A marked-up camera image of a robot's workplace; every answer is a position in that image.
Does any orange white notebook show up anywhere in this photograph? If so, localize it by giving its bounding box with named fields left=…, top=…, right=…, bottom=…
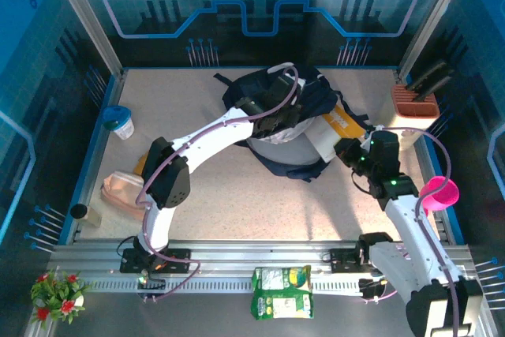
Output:
left=305, top=102, right=368, bottom=164

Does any navy blue backpack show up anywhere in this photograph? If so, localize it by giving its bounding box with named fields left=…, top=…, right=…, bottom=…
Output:
left=212, top=62, right=372, bottom=184

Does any pink pencil case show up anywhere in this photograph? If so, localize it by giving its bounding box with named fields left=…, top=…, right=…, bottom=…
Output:
left=100, top=170, right=148, bottom=222

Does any orange white knife block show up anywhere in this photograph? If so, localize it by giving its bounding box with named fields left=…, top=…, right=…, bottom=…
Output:
left=380, top=84, right=441, bottom=152

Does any pink plastic cup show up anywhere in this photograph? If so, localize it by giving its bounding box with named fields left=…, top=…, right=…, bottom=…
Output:
left=418, top=177, right=461, bottom=212

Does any white cup with blue lid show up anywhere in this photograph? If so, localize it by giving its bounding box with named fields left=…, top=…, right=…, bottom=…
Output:
left=102, top=105, right=136, bottom=140

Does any green snack bag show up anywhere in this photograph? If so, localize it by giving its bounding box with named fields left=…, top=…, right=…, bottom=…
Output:
left=251, top=265, right=316, bottom=320

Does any beige bottle with black cap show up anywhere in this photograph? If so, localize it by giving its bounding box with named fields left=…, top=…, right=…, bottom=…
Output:
left=69, top=203, right=103, bottom=230

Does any artificial red flower plant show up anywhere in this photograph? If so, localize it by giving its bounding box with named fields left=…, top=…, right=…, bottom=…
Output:
left=29, top=269, right=94, bottom=330

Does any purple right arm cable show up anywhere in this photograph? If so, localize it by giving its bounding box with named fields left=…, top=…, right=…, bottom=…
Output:
left=365, top=126, right=461, bottom=337

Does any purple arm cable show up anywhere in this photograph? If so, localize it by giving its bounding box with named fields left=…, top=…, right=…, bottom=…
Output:
left=135, top=63, right=201, bottom=302
left=365, top=126, right=461, bottom=337

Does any black knife handle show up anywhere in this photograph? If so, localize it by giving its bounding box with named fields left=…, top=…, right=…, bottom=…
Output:
left=406, top=58, right=447, bottom=92
left=413, top=68, right=455, bottom=103

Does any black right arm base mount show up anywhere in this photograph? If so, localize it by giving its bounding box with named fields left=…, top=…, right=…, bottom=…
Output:
left=329, top=248, right=372, bottom=275

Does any aluminium frame post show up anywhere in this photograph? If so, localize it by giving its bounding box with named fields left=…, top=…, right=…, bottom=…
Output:
left=43, top=0, right=126, bottom=80
left=396, top=0, right=474, bottom=77

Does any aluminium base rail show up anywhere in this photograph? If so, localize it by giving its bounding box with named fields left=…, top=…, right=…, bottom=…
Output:
left=47, top=238, right=474, bottom=294

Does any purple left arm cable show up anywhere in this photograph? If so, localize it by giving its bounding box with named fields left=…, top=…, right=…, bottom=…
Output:
left=135, top=63, right=201, bottom=302

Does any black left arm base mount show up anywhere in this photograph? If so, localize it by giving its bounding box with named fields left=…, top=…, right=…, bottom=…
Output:
left=120, top=248, right=196, bottom=275

